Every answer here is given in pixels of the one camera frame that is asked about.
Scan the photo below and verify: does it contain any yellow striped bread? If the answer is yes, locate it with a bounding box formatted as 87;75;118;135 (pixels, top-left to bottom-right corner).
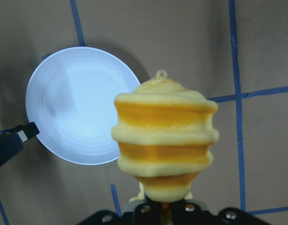
110;69;220;225

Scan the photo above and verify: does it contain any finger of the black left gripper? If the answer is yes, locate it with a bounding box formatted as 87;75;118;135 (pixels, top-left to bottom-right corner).
0;122;39;167

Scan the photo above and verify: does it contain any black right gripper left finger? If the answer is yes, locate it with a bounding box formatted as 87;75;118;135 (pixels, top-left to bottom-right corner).
76;202;144;225

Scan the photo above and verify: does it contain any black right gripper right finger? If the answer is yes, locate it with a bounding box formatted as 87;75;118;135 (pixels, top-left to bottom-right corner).
183;202;269;225

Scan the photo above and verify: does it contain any light blue plate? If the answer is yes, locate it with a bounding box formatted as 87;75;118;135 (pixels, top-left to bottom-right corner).
25;47;140;165

